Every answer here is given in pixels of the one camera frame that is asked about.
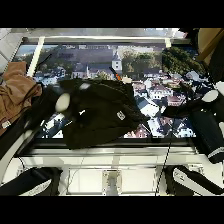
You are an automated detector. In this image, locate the black garment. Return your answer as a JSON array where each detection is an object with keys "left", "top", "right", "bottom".
[{"left": 56, "top": 78, "right": 150, "bottom": 150}]

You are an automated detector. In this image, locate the brown garment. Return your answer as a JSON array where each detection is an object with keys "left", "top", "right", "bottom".
[{"left": 0, "top": 61, "right": 43, "bottom": 136}]

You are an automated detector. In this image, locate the silver frame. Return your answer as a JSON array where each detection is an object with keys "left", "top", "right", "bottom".
[{"left": 9, "top": 145, "right": 224, "bottom": 197}]

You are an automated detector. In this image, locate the black cable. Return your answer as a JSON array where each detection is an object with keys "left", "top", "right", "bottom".
[{"left": 154, "top": 130, "right": 174, "bottom": 197}]

